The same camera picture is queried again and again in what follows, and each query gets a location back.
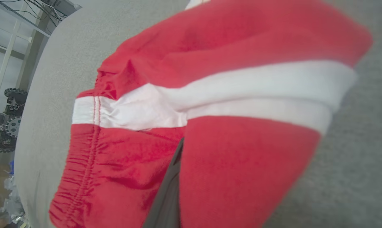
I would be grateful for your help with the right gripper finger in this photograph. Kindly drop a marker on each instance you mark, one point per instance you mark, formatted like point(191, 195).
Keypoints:
point(165, 202)

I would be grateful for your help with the clear plastic bags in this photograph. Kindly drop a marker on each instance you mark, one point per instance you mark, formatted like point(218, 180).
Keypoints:
point(13, 202)

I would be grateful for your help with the white metal shelf frame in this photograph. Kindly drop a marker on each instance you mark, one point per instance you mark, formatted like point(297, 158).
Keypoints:
point(7, 60)

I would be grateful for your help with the grey fabric sofa seat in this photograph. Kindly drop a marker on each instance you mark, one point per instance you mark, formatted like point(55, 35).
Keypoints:
point(352, 174)

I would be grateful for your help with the red shorts with white trim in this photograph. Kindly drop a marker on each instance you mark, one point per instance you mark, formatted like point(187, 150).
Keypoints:
point(241, 158)

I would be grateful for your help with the small mecanum wheel robot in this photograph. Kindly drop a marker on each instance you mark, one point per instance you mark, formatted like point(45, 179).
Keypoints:
point(13, 126)

